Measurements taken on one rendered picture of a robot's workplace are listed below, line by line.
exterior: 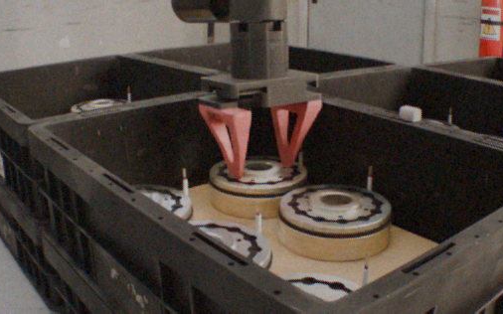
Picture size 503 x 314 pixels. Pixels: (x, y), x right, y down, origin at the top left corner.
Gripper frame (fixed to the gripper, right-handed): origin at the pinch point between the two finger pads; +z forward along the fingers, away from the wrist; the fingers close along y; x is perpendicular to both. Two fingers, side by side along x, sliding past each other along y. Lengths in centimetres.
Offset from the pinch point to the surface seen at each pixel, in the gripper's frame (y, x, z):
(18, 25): -35, -341, -10
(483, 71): -60, -13, -4
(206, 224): 11.1, 8.0, 1.2
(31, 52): -44, -345, 10
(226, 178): 3.8, -0.9, 1.0
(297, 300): 18.8, 30.2, -4.8
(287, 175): -1.5, 2.3, 0.9
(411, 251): -4.0, 17.3, 4.8
